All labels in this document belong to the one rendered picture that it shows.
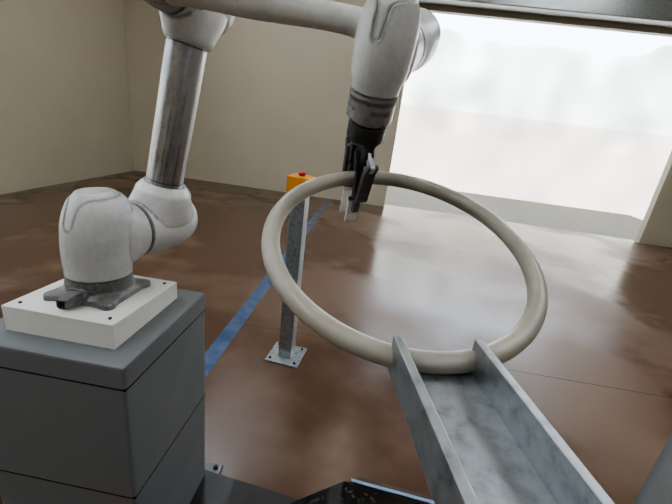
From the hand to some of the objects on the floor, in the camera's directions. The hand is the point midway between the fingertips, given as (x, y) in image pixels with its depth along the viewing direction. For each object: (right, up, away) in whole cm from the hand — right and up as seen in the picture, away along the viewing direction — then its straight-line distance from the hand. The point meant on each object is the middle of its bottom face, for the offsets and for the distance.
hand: (350, 205), depth 86 cm
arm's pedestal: (-77, -102, +43) cm, 134 cm away
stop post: (-33, -73, +138) cm, 160 cm away
